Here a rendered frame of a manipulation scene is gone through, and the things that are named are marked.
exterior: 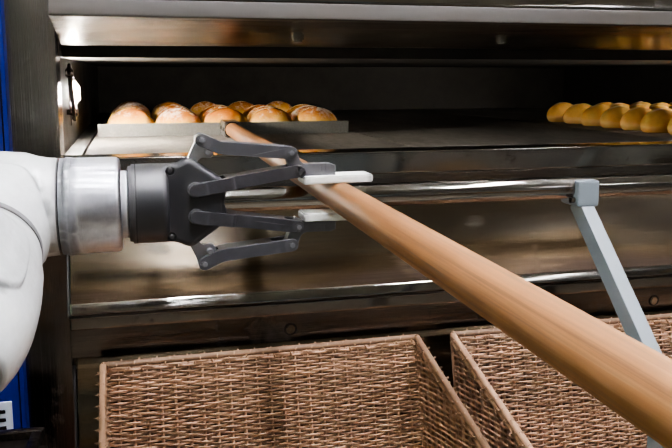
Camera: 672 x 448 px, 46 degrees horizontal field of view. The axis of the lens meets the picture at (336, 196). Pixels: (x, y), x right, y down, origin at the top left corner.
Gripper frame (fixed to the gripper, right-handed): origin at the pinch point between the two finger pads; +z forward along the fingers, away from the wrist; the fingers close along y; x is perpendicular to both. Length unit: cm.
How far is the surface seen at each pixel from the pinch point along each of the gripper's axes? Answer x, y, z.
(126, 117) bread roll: -102, -3, -21
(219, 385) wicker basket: -51, 39, -7
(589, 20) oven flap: -41, -21, 52
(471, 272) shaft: 35.3, -0.7, -0.8
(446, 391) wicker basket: -39, 39, 28
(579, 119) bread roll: -116, 0, 96
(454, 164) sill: -56, 4, 36
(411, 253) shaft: 26.2, 0.1, -1.2
